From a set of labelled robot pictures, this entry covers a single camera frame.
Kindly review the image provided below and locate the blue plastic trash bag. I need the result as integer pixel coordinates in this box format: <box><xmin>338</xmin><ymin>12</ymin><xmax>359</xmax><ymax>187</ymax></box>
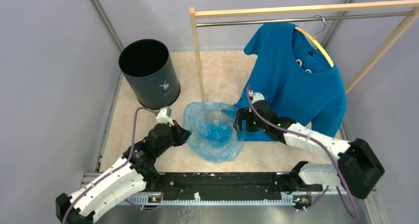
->
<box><xmin>182</xmin><ymin>102</ymin><xmax>244</xmax><ymax>163</ymax></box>

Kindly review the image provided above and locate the black cylindrical trash bin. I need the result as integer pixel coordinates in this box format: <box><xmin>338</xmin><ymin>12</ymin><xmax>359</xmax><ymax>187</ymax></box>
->
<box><xmin>119</xmin><ymin>39</ymin><xmax>181</xmax><ymax>110</ymax></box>

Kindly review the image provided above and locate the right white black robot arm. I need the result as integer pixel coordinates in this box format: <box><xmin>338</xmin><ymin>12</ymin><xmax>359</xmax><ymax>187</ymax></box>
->
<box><xmin>235</xmin><ymin>100</ymin><xmax>385</xmax><ymax>199</ymax></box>

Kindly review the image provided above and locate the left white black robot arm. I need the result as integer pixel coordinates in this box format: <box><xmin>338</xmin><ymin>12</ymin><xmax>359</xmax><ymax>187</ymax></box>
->
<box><xmin>55</xmin><ymin>121</ymin><xmax>192</xmax><ymax>224</ymax></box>

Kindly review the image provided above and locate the blue t-shirt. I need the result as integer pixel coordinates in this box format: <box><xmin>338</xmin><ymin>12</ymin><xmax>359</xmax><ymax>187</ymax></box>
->
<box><xmin>244</xmin><ymin>23</ymin><xmax>347</xmax><ymax>137</ymax></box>

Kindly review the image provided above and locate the yellow clothes hanger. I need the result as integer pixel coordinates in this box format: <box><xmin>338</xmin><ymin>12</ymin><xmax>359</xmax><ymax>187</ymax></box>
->
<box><xmin>294</xmin><ymin>14</ymin><xmax>335</xmax><ymax>68</ymax></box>

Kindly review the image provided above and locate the wooden clothes rack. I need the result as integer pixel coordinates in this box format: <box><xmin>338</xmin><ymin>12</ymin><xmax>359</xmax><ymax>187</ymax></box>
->
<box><xmin>189</xmin><ymin>0</ymin><xmax>419</xmax><ymax>101</ymax></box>

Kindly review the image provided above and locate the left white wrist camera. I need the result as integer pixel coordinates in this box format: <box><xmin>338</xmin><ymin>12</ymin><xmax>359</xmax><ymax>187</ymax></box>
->
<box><xmin>156</xmin><ymin>106</ymin><xmax>174</xmax><ymax>127</ymax></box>

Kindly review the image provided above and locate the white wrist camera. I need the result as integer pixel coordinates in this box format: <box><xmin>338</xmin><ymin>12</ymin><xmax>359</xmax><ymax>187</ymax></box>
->
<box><xmin>249</xmin><ymin>91</ymin><xmax>265</xmax><ymax>104</ymax></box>
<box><xmin>156</xmin><ymin>106</ymin><xmax>174</xmax><ymax>127</ymax></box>

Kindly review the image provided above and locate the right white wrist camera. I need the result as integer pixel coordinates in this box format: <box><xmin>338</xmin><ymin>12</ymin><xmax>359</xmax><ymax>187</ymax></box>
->
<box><xmin>249</xmin><ymin>91</ymin><xmax>265</xmax><ymax>104</ymax></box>

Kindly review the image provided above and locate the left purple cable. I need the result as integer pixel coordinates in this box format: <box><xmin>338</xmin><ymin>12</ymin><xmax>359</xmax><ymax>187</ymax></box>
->
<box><xmin>62</xmin><ymin>107</ymin><xmax>161</xmax><ymax>224</ymax></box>

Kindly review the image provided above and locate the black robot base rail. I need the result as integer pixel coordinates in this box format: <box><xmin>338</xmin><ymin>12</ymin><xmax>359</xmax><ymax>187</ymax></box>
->
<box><xmin>127</xmin><ymin>172</ymin><xmax>324</xmax><ymax>210</ymax></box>

